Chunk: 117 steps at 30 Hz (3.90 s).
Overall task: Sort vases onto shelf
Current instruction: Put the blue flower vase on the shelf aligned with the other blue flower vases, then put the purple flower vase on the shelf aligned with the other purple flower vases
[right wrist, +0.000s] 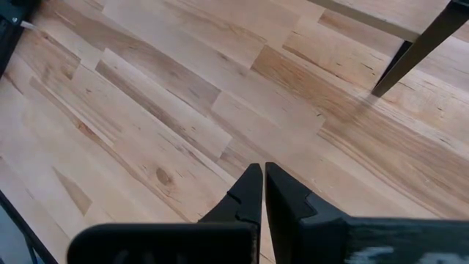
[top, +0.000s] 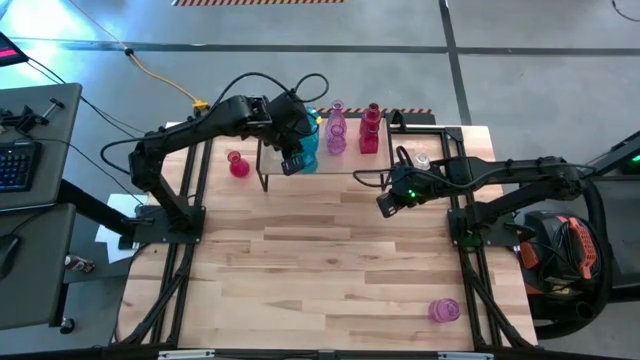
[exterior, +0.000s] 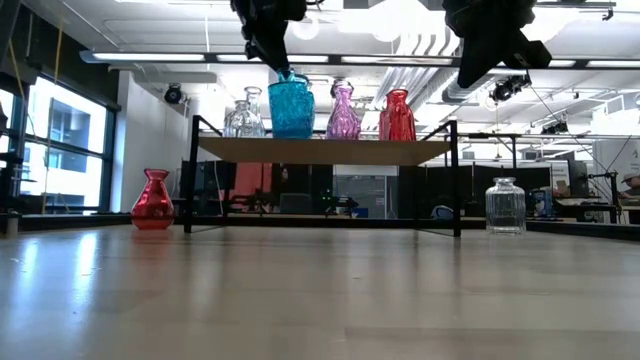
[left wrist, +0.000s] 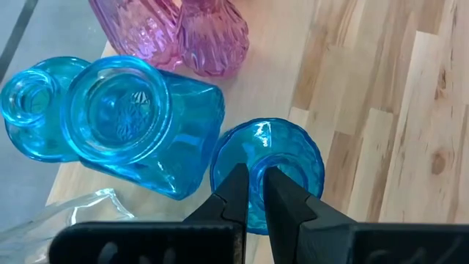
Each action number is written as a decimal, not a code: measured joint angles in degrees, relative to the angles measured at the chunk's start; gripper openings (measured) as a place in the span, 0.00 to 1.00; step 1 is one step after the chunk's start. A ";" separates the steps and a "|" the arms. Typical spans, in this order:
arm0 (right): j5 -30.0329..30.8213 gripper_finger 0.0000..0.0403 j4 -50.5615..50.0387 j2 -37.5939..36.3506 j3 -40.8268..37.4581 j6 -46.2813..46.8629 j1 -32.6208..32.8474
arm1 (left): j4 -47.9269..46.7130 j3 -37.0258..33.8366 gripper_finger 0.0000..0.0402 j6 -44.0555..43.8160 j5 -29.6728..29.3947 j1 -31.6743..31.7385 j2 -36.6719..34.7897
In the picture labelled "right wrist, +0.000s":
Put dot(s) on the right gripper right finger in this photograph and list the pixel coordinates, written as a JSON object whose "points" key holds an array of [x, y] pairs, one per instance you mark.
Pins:
{"points": [[315, 231]]}

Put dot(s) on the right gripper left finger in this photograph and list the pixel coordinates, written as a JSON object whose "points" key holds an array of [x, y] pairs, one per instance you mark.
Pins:
{"points": [[220, 238]]}

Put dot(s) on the wooden shelf with black frame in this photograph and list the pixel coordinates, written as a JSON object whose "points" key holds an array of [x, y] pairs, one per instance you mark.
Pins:
{"points": [[384, 14]]}

